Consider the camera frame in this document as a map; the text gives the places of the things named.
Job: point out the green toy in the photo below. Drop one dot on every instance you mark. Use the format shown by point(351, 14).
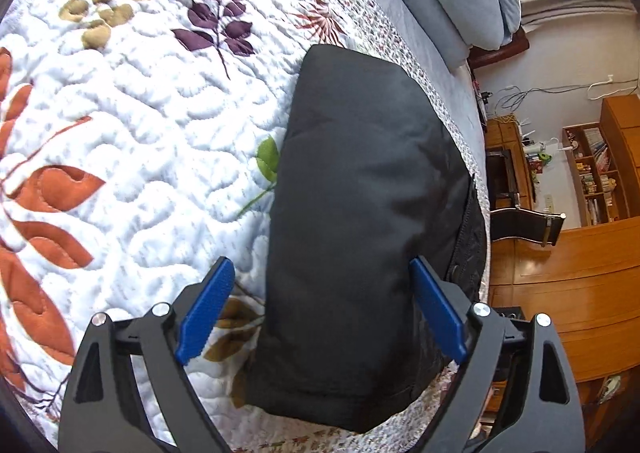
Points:
point(544, 156)

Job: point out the dark wooden headboard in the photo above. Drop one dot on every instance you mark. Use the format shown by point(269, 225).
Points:
point(510, 50)

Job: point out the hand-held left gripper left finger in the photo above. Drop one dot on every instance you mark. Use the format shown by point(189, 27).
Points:
point(205, 313)

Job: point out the black pants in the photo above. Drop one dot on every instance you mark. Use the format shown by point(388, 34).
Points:
point(350, 208)

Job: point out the dark chair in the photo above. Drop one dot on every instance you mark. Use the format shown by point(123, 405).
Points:
point(530, 225)

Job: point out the tall wooden cabinet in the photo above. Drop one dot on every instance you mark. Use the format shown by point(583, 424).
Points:
point(625, 133)

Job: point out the wooden bookshelf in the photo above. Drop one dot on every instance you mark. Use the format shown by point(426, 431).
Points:
point(595, 173)

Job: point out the floral quilted blanket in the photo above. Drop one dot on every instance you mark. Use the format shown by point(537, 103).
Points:
point(150, 108)

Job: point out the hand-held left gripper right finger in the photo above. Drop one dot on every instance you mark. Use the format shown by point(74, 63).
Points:
point(440, 313)

